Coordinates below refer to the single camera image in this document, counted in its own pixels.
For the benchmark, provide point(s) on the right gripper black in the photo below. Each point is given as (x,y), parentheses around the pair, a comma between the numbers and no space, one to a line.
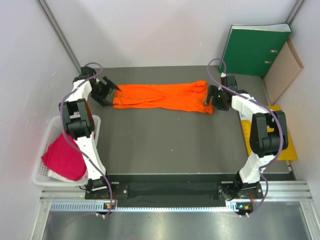
(213,91)

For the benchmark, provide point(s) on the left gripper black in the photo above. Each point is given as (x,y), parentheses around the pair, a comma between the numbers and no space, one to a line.
(103,102)

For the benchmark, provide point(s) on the orange t shirt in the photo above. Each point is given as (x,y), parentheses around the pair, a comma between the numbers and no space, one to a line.
(187,97)

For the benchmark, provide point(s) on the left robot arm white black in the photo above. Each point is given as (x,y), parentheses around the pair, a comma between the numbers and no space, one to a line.
(78,124)

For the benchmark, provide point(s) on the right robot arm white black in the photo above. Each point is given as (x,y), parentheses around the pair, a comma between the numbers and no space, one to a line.
(268,134)

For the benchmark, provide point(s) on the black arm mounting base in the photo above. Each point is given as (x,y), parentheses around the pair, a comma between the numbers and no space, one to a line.
(169,190)

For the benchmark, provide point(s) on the white plastic basket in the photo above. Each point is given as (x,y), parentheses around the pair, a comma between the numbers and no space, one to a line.
(40,172)

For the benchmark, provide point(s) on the beige paper folder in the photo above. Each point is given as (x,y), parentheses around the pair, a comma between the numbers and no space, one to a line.
(282,73)

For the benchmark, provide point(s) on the magenta t shirt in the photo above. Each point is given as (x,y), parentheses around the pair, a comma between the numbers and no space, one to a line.
(63,159)

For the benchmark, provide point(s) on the white t shirt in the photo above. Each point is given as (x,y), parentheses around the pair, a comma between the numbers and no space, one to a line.
(57,176)

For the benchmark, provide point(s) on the yellow plastic folder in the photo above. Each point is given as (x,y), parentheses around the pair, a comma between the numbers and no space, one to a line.
(289,154)

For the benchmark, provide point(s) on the green ring binder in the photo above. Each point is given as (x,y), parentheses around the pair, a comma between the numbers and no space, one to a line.
(252,49)

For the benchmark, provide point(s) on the aluminium frame rail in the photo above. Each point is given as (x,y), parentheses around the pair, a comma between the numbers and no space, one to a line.
(45,8)

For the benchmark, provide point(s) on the grey slotted cable duct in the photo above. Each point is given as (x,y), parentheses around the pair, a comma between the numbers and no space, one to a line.
(74,206)

